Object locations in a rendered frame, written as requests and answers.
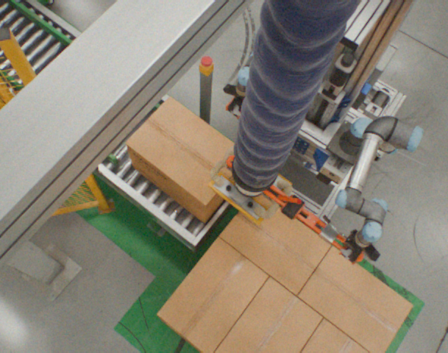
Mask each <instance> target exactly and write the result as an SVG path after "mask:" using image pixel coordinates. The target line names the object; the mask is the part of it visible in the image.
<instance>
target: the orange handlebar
mask: <svg viewBox="0 0 448 353"><path fill-rule="evenodd" d="M233 158H234V156H233V155H231V156H229V157H228V158H227V159H226V163H227V165H228V166H229V167H230V168H232V163H231V162H230V160H233ZM270 188H271V189H272V190H273V191H275V192H276V193H278V194H279V195H281V196H288V195H286V194H285V193H283V192H282V191H281V190H280V189H278V188H277V187H275V186H274V185H272V186H271V187H270ZM263 192H264V193H265V194H266V195H267V196H269V197H270V198H272V199H273V200H275V202H277V203H278V204H280V205H281V206H283V205H284V202H283V201H281V200H280V199H278V198H277V197H276V196H275V195H274V194H273V193H271V192H270V191H268V190H265V191H263ZM288 197H289V196H288ZM301 211H302V212H303V213H304V214H305V215H307V216H308V217H307V218H304V217H303V216H301V215H300V214H298V216H297V218H298V219H299V220H300V221H302V222H303V224H304V225H306V226H307V227H309V228H310V229H313V230H314V231H315V232H317V233H318V234H319V235H320V233H321V232H322V231H321V230H320V229H319V228H318V227H316V226H315V224H316V223H317V224H319V225H320V226H321V227H323V228H325V227H326V224H325V223H324V222H323V221H321V220H320V219H319V218H318V217H317V216H316V215H314V214H313V213H310V212H309V211H308V210H306V209H305V208H303V209H302V210H301ZM337 239H339V240H340V241H341V242H344V241H345V238H344V237H342V236H341V235H339V234H338V236H337ZM332 245H334V246H335V247H336V248H338V249H339V250H341V249H343V246H341V245H340V244H339V243H337V242H336V241H335V240H334V241H333V242H332ZM362 259H363V254H362V255H361V257H360V258H359V260H358V262H360V261H361V260H362Z"/></svg>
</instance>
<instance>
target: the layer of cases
mask: <svg viewBox="0 0 448 353"><path fill-rule="evenodd" d="M281 211H282V210H281V207H279V209H278V210H277V211H276V213H275V214H274V215H273V216H272V217H271V218H269V219H267V218H266V219H264V220H263V222H262V223H261V224H260V225H257V224H256V223H255V222H254V221H253V220H251V219H250V218H248V217H247V216H246V215H244V214H243V213H242V212H241V211H238V212H237V214H236V215H235V216H234V218H233V219H232V220H231V222H229V224H228V225H227V226H226V228H225V229H224V230H223V232H222V233H221V234H220V235H219V237H217V239H216V240H215V241H214V243H213V244H212V245H211V247H210V248H209V249H208V250H207V251H206V253H205V254H204V255H203V257H202V258H201V259H200V261H199V262H198V263H197V264H196V265H195V266H194V268H193V269H192V270H191V272H190V273H189V275H187V276H186V278H185V279H184V280H183V282H182V283H181V284H180V286H179V287H178V288H177V289H176V290H175V291H174V293H173V294H172V295H171V297H170V298H169V300H168V301H167V302H166V303H165V304H164V305H163V307H162V308H161V309H160V311H159V312H158V313H157V315H158V316H159V317H160V319H161V320H163V321H164V322H165V323H166V324H167V325H169V326H170V327H171V328H172V329H173V330H175V331H176V332H177V333H178V334H180V335H181V336H182V337H183V338H184V339H186V341H188V342H189V343H190V344H192V345H193V346H194V347H195V348H197V349H198V350H199V351H200V352H201V353H385V351H386V350H387V348H388V347H389V345H390V344H391V342H392V340H393V339H394V337H395V335H396V334H397V332H398V330H399V328H400V327H401V326H402V324H403V322H404V320H405V319H406V317H407V316H408V313H409V312H410V311H411V309H412V307H413V304H411V303H410V302H409V301H408V300H406V299H405V298H403V297H402V296H400V295H399V294H398V293H397V292H395V291H394V290H392V289H391V288H389V287H388V286H387V285H386V284H384V283H383V282H381V281H380V280H379V279H378V278H376V277H375V276H373V275H372V274H370V273H369V272H368V271H367V270H365V269H364V268H362V267H361V266H360V265H358V264H357V263H356V264H354V265H353V264H352V262H350V261H349V260H347V259H345V257H344V256H343V255H341V254H339V253H340V251H339V250H338V249H336V248H335V247H334V246H331V244H329V243H327V242H326V241H325V240H323V239H322V238H320V237H319V235H317V234H316V233H315V232H314V231H312V230H311V229H309V228H308V227H307V226H305V225H304V224H303V223H301V222H300V221H298V220H297V219H296V218H295V219H294V220H293V219H292V220H291V219H290V218H289V217H288V216H286V215H285V214H283V213H282V212H281Z"/></svg>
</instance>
